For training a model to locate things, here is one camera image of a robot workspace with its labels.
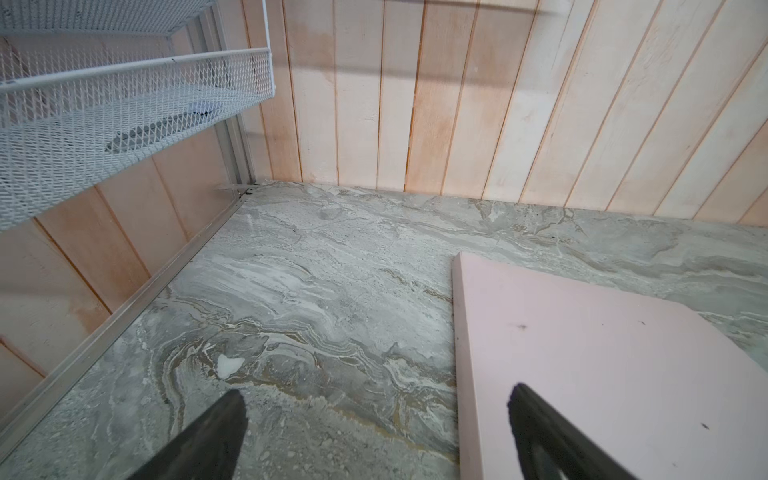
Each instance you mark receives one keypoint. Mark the pink folder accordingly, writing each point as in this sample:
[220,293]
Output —
[652,383]

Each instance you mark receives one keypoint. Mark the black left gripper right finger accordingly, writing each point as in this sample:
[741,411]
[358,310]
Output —
[550,447]

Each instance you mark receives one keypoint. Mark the white wire mesh shelf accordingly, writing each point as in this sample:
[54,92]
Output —
[90,88]

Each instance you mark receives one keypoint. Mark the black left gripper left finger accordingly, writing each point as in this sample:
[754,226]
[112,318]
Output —
[208,448]

